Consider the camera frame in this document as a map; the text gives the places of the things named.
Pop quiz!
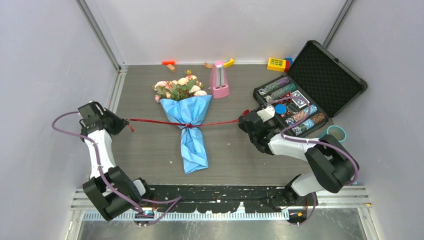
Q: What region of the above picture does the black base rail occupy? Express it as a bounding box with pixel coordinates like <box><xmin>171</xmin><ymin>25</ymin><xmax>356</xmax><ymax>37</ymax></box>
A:
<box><xmin>149</xmin><ymin>184</ymin><xmax>317</xmax><ymax>214</ymax></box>

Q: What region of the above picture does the small wooden block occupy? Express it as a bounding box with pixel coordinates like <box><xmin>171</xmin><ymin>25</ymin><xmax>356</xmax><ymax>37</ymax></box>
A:
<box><xmin>166</xmin><ymin>64</ymin><xmax>176</xmax><ymax>73</ymax></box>

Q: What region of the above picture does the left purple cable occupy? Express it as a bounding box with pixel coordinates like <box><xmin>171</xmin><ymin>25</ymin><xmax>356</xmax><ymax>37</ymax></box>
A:
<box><xmin>51</xmin><ymin>111</ymin><xmax>182</xmax><ymax>228</ymax></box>

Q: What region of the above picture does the wooden curved block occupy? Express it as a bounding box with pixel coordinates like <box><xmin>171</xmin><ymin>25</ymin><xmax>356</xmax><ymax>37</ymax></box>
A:
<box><xmin>203</xmin><ymin>62</ymin><xmax>214</xmax><ymax>69</ymax></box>

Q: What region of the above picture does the blue toy block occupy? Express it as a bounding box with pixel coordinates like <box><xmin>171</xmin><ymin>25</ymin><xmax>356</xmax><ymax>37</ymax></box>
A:
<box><xmin>285</xmin><ymin>57</ymin><xmax>293</xmax><ymax>67</ymax></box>

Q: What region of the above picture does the teal cylindrical vase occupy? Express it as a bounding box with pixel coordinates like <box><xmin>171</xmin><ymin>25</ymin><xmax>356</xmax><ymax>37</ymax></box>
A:
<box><xmin>318</xmin><ymin>125</ymin><xmax>347</xmax><ymax>144</ymax></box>

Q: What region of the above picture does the playing card deck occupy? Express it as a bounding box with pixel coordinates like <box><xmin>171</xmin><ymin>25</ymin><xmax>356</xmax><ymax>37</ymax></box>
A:
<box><xmin>290</xmin><ymin>90</ymin><xmax>310</xmax><ymax>109</ymax></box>

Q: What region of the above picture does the yellow curved block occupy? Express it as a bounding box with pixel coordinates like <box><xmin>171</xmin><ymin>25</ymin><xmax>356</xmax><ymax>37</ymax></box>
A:
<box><xmin>223</xmin><ymin>58</ymin><xmax>235</xmax><ymax>68</ymax></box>

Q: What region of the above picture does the pink metronome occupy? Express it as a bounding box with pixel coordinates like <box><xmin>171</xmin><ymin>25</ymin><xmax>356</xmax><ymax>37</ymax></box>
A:
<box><xmin>209</xmin><ymin>61</ymin><xmax>230</xmax><ymax>99</ymax></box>

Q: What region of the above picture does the red ribbon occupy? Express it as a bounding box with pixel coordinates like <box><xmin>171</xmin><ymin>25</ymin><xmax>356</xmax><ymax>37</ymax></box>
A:
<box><xmin>118</xmin><ymin>118</ymin><xmax>240</xmax><ymax>132</ymax></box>

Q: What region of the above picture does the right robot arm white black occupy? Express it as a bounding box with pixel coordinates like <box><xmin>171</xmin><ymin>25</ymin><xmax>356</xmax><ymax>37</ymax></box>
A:
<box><xmin>238</xmin><ymin>107</ymin><xmax>359</xmax><ymax>205</ymax></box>

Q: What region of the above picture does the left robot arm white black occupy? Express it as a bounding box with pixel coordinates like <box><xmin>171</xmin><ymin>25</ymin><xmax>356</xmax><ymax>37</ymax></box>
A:
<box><xmin>78</xmin><ymin>101</ymin><xmax>154</xmax><ymax>221</ymax></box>

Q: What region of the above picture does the black poker chip case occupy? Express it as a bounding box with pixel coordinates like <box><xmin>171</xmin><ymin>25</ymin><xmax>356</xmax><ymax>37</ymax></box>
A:
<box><xmin>252</xmin><ymin>40</ymin><xmax>368</xmax><ymax>137</ymax></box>

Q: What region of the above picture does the orange red block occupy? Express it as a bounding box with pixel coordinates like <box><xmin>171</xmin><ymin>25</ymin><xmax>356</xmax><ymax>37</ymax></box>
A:
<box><xmin>161</xmin><ymin>61</ymin><xmax>176</xmax><ymax>66</ymax></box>

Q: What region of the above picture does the blue round chip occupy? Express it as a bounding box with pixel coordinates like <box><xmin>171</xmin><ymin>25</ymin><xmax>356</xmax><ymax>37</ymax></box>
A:
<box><xmin>274</xmin><ymin>104</ymin><xmax>287</xmax><ymax>115</ymax></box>

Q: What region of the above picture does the yellow toy block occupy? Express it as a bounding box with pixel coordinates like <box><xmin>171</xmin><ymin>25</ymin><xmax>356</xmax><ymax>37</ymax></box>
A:
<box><xmin>266</xmin><ymin>57</ymin><xmax>290</xmax><ymax>73</ymax></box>

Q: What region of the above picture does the pink flower bouquet blue wrap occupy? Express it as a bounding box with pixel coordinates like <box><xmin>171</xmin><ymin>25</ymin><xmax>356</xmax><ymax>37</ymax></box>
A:
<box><xmin>152</xmin><ymin>69</ymin><xmax>212</xmax><ymax>174</ymax></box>

